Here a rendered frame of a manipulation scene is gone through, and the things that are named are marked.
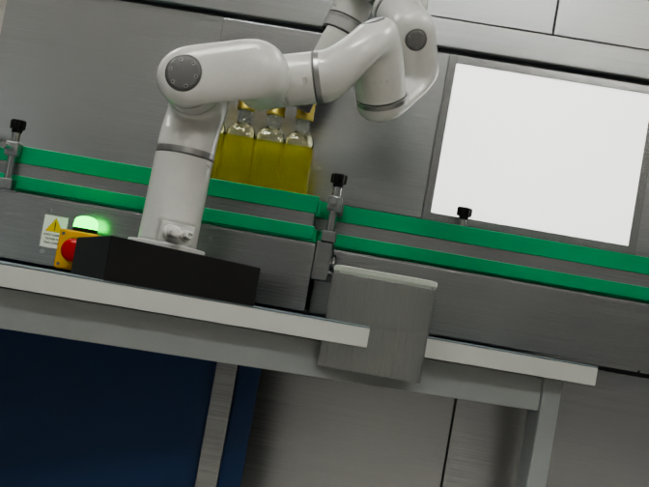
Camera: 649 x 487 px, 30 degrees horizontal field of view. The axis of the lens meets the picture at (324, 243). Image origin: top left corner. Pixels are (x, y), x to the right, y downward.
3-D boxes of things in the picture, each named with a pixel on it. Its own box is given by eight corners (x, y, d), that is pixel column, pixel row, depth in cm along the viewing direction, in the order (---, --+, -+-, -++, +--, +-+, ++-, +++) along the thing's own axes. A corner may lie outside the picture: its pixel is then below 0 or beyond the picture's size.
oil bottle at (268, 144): (269, 240, 237) (289, 132, 238) (266, 238, 231) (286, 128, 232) (240, 235, 237) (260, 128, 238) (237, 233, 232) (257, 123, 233)
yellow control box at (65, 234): (100, 277, 219) (107, 237, 220) (90, 275, 212) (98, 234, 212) (63, 271, 220) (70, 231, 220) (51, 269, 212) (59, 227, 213)
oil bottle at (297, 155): (297, 244, 236) (317, 137, 237) (296, 243, 230) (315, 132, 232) (269, 240, 236) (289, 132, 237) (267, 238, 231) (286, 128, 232)
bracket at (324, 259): (332, 283, 226) (339, 246, 227) (329, 281, 217) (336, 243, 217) (313, 280, 227) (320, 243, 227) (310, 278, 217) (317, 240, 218)
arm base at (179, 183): (219, 259, 188) (239, 162, 190) (141, 242, 184) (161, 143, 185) (191, 259, 203) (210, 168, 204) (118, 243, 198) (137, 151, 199)
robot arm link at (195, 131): (219, 168, 201) (238, 74, 202) (204, 154, 188) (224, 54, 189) (163, 157, 202) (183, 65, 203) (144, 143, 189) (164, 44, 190)
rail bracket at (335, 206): (339, 247, 229) (350, 182, 229) (334, 241, 212) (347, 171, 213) (323, 244, 229) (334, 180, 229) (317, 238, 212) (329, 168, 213)
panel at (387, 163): (632, 255, 244) (659, 91, 246) (634, 254, 241) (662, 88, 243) (196, 181, 250) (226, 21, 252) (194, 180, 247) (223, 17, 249)
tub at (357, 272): (426, 333, 219) (434, 286, 220) (429, 334, 197) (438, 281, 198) (331, 316, 221) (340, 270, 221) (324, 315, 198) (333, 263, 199)
